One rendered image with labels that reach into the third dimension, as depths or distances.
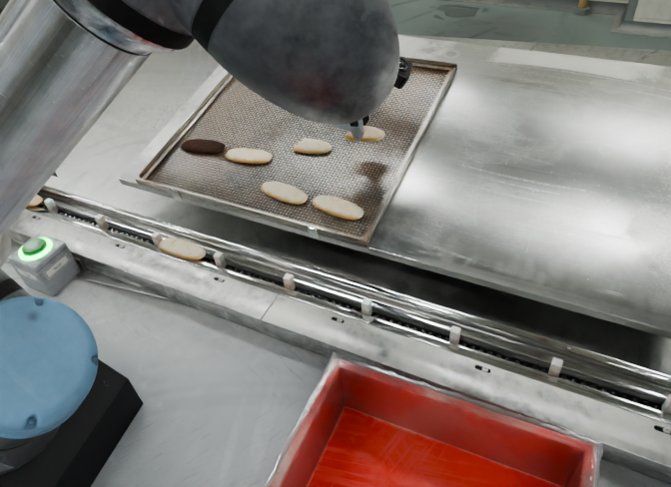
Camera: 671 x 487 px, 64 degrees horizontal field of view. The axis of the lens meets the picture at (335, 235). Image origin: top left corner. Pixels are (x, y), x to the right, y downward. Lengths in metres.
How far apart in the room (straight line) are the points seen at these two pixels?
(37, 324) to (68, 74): 0.25
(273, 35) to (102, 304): 0.76
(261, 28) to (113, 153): 1.11
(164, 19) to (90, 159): 1.06
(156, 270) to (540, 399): 0.63
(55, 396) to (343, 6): 0.41
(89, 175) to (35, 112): 0.94
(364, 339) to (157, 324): 0.35
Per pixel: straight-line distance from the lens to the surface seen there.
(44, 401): 0.55
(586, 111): 1.14
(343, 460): 0.75
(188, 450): 0.80
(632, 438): 0.77
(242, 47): 0.33
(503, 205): 0.94
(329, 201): 0.95
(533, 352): 0.82
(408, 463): 0.74
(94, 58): 0.39
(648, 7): 4.12
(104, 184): 1.30
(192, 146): 1.15
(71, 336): 0.56
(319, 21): 0.32
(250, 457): 0.77
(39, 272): 1.04
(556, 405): 0.77
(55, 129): 0.43
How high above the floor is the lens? 1.50
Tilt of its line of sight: 42 degrees down
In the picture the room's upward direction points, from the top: 6 degrees counter-clockwise
